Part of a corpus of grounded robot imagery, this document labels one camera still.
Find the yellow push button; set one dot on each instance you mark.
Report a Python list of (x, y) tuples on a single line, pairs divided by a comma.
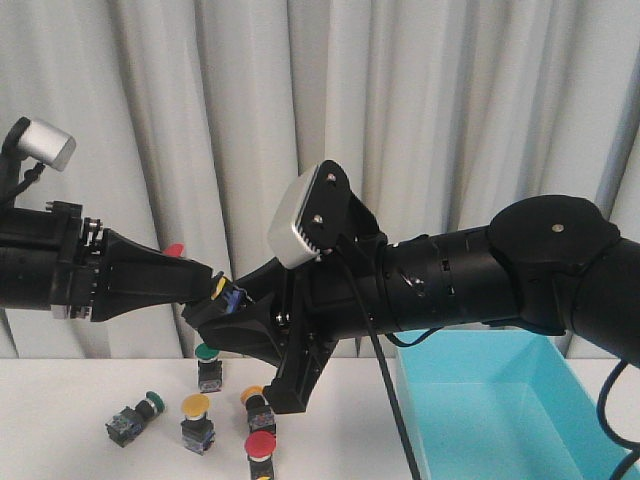
[(197, 430), (260, 416)]

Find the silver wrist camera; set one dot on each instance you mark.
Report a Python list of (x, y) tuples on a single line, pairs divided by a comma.
[(47, 144), (311, 215)]

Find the red push button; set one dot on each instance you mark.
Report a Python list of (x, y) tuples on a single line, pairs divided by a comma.
[(259, 447), (203, 291)]

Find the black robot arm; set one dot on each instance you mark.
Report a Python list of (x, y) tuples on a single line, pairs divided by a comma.
[(28, 255), (550, 264)]

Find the upright green push button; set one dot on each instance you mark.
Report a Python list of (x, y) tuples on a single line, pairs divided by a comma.
[(210, 372)]

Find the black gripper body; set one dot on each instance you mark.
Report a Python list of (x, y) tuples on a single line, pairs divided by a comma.
[(75, 274), (338, 295)]

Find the lying yellow push button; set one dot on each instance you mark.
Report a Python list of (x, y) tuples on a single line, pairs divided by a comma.
[(260, 416)]

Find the light blue plastic box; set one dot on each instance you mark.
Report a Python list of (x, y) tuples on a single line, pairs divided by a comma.
[(481, 404)]

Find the lying green push button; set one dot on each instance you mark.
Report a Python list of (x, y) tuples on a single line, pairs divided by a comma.
[(125, 426)]

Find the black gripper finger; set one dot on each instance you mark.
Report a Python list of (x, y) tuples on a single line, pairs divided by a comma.
[(260, 295), (118, 249), (126, 286), (252, 331)]

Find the grey pleated curtain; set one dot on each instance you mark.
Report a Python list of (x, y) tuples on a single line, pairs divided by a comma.
[(192, 117)]

